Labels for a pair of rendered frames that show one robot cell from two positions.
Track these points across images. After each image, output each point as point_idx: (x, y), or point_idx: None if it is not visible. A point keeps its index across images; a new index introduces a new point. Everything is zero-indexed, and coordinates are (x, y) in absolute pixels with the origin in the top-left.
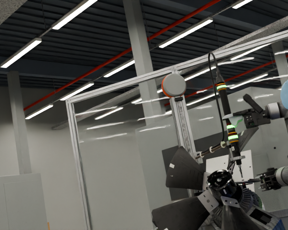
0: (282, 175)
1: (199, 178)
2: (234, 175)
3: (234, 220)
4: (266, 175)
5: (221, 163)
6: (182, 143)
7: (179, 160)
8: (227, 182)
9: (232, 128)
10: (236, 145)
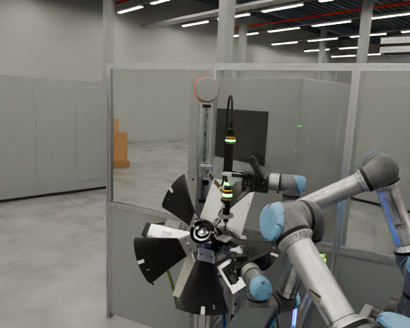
0: (244, 276)
1: (189, 215)
2: (232, 207)
3: (200, 280)
4: (236, 259)
5: None
6: (199, 151)
7: (178, 189)
8: (207, 239)
9: (228, 186)
10: (227, 204)
